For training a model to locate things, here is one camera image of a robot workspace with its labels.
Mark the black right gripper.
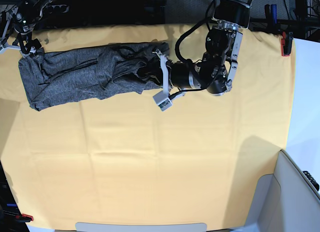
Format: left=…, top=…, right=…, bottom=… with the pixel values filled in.
left=18, top=39, right=42, bottom=58

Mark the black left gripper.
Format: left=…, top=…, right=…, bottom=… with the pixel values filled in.
left=137, top=49, right=186, bottom=111

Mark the grey long-sleeve T-shirt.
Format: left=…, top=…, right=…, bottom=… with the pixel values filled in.
left=18, top=42, right=170, bottom=111

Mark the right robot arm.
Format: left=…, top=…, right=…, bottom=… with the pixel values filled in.
left=0, top=0, right=54, bottom=58

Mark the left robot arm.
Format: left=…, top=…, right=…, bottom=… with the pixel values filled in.
left=137, top=0, right=253, bottom=111

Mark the black power strip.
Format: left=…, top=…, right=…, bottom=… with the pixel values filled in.
left=43, top=5, right=70, bottom=15

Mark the yellow table cloth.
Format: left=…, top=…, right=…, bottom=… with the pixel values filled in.
left=0, top=30, right=296, bottom=230

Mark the red black clamp right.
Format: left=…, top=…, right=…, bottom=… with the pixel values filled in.
left=281, top=32, right=294, bottom=57

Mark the red black clamp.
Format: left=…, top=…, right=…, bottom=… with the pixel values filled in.
left=14, top=214, right=34, bottom=223
left=281, top=32, right=294, bottom=57

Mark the red black clamp left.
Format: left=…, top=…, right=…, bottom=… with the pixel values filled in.
left=14, top=214, right=34, bottom=223

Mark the white storage bin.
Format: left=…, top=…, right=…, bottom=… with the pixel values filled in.
left=243, top=150, right=320, bottom=231

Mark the black remote control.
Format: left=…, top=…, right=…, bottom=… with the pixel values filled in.
left=303, top=170, right=320, bottom=191

